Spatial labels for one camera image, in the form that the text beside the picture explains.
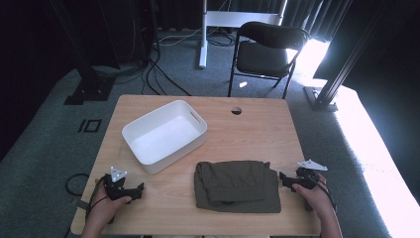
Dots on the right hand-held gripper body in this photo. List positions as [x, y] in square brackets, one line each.
[307, 177]

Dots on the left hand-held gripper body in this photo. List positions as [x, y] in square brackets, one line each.
[117, 190]

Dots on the black aluminium profile stand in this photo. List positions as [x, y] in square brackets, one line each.
[333, 82]

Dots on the white plastic bin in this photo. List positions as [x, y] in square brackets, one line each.
[165, 139]

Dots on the dark curtain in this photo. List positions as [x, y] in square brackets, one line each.
[307, 13]

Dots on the person's left hand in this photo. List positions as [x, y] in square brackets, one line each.
[100, 211]

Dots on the white metal stand frame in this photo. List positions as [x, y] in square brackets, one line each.
[203, 49]

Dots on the black stand with flat base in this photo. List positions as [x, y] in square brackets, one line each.
[90, 91]

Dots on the black folding chair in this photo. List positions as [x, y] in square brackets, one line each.
[264, 59]

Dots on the olive green cloth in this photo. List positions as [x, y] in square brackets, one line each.
[237, 188]

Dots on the person's right hand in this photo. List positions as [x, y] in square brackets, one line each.
[317, 198]

